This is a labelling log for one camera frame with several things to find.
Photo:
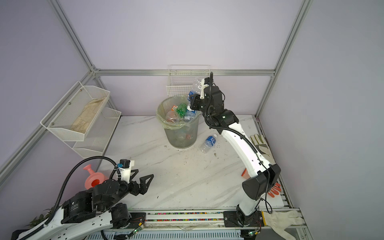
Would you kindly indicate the grey mesh waste bin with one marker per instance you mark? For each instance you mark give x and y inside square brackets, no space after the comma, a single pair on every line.
[183,138]

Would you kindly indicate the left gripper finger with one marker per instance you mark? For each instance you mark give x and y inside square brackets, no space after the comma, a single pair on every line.
[145,183]
[133,174]

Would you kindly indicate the white cotton glove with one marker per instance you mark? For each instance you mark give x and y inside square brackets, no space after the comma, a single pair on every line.
[279,221]

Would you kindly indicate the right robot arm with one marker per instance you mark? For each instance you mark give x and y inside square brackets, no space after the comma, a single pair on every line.
[263,174]

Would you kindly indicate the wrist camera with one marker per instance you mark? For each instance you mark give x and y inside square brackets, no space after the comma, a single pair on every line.
[125,167]
[204,84]

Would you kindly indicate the red coated glove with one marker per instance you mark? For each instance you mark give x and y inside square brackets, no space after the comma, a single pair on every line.
[273,192]

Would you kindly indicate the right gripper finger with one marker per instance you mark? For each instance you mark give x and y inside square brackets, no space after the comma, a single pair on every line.
[196,103]
[211,80]

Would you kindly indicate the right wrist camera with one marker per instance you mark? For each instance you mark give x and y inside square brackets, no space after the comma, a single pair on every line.
[204,84]

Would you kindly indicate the white wire wall basket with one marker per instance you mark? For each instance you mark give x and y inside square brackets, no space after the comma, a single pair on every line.
[181,78]

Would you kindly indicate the potted green plant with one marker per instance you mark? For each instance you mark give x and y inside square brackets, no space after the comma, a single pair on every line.
[41,218]

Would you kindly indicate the grey white work glove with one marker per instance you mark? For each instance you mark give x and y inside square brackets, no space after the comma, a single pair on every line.
[262,146]

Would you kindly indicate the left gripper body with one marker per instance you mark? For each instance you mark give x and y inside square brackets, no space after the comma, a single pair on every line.
[125,189]

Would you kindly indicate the white mesh two-tier shelf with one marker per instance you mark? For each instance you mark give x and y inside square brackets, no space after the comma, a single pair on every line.
[97,137]

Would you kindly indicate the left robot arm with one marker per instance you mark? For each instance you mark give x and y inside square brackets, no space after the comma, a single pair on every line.
[94,210]

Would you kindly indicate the pink watering can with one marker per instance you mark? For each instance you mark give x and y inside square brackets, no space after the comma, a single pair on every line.
[94,179]

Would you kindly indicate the blue label bottle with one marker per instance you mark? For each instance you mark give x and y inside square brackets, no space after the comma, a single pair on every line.
[189,116]
[209,143]
[194,90]

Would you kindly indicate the beige cloth in shelf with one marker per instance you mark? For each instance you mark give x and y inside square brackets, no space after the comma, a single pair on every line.
[84,120]

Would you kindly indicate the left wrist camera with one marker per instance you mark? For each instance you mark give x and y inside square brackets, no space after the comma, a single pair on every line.
[125,167]

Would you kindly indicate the green plastic bin liner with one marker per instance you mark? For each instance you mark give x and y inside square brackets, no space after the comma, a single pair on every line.
[165,106]

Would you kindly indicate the green soda bottle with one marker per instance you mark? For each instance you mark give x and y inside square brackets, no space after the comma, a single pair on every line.
[181,110]

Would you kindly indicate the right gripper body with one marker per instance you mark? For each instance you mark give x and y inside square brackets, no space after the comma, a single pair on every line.
[206,111]

